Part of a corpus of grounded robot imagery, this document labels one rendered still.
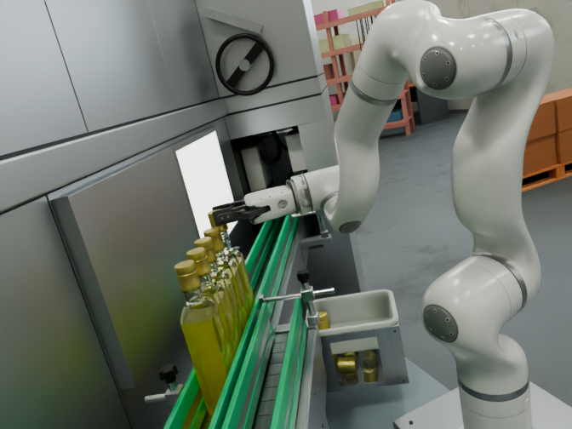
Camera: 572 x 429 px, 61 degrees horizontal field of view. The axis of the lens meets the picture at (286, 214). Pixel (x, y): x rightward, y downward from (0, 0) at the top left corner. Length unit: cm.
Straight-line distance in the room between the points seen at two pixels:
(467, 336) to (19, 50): 80
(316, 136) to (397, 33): 109
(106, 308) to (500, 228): 63
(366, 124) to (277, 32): 99
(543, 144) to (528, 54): 477
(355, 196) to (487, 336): 34
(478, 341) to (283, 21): 133
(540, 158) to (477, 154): 475
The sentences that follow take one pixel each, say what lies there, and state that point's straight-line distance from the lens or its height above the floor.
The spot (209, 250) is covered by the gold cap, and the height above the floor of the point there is 131.
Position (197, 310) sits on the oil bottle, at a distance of 83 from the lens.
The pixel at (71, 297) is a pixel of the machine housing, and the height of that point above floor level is 134.
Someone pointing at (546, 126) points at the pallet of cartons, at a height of 58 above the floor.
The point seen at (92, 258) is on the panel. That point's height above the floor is 139.
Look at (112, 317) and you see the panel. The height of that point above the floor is 128.
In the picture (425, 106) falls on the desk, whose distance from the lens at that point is 1098.
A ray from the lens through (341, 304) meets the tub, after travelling 131.
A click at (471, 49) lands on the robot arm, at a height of 157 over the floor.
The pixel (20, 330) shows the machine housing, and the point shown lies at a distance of 73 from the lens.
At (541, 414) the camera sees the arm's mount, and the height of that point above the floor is 81.
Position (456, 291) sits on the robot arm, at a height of 122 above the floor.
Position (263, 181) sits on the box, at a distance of 201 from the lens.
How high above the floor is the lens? 159
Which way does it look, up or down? 15 degrees down
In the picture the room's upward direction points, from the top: 13 degrees counter-clockwise
